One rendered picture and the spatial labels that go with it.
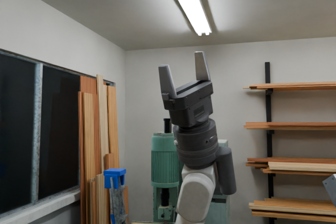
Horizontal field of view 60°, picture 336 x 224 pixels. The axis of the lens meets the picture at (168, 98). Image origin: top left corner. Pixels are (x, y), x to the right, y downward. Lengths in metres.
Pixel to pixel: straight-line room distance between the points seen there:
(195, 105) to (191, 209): 0.22
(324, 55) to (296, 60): 0.35
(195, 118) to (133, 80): 3.96
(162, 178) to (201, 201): 1.22
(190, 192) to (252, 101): 3.59
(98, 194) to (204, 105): 2.73
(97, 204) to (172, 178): 1.55
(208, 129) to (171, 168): 1.27
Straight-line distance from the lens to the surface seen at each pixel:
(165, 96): 0.52
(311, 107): 4.23
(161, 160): 1.81
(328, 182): 0.69
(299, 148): 4.21
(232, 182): 0.63
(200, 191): 0.60
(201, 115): 0.57
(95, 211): 3.27
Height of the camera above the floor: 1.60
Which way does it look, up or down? 5 degrees up
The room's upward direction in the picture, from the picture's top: straight up
